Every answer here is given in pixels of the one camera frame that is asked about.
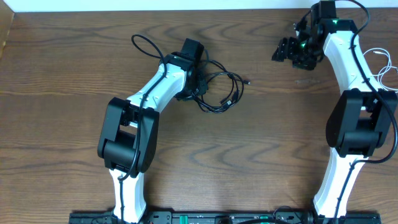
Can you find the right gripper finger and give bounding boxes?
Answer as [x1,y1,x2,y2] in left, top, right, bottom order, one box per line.
[277,37,290,52]
[271,49,289,62]

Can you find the black usb cable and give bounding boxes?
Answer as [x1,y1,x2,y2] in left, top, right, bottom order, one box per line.
[175,49,251,114]

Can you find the white usb cable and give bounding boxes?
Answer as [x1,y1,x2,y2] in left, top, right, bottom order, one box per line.
[362,47,398,93]

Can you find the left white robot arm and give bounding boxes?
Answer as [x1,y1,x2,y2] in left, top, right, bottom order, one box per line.
[97,39,207,223]

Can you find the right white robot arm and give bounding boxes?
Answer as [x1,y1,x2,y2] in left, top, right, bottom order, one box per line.
[272,1,397,223]

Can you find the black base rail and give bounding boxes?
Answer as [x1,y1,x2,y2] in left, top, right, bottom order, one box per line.
[68,210,382,224]

